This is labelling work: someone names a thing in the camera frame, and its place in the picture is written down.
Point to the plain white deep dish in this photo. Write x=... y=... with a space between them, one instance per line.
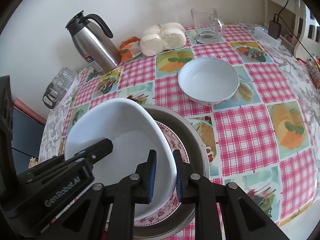
x=112 y=130

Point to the colourful printed can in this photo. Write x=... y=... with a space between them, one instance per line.
x=313 y=72

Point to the stainless steel thermos jug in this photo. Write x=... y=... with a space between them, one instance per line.
x=95 y=47

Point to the metal basin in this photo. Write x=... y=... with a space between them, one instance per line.
x=192 y=135

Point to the white bowl red floral outside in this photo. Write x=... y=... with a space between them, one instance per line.
x=207 y=77

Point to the white power strip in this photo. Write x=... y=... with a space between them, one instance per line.
x=262 y=32

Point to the clear glass mug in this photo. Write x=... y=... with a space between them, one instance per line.
x=202 y=25

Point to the orange snack packet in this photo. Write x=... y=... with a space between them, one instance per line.
x=130 y=47

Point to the dark blue furniture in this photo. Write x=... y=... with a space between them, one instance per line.
x=25 y=130

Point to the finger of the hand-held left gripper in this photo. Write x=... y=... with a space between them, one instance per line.
x=100 y=147

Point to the white chair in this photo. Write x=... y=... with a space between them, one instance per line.
x=300 y=25

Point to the black power adapter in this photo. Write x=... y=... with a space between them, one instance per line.
x=275 y=28

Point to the bag of white steamed buns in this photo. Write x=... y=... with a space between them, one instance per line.
x=162 y=40

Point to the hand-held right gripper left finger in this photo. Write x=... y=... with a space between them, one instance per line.
x=152 y=175

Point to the pink floral rimmed plate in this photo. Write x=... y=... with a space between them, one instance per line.
x=175 y=142

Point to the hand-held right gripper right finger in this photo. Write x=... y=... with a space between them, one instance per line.
x=178 y=180

